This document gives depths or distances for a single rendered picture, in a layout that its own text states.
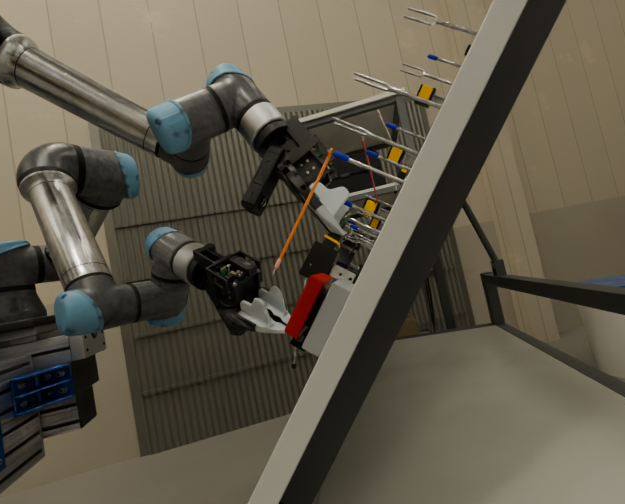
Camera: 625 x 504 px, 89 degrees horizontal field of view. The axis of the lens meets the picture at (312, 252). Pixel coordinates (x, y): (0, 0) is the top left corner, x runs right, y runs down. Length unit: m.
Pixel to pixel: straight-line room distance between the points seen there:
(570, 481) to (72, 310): 0.75
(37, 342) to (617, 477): 1.21
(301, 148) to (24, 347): 0.92
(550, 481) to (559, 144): 4.37
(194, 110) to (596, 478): 0.76
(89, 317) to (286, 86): 3.06
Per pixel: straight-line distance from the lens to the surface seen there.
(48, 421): 1.17
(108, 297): 0.64
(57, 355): 1.13
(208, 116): 0.58
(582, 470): 0.64
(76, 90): 0.75
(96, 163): 0.91
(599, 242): 4.85
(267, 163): 0.53
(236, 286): 0.51
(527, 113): 4.62
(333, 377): 0.22
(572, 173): 4.79
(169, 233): 0.67
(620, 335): 3.06
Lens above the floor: 1.13
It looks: 4 degrees up
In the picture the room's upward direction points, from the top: 11 degrees counter-clockwise
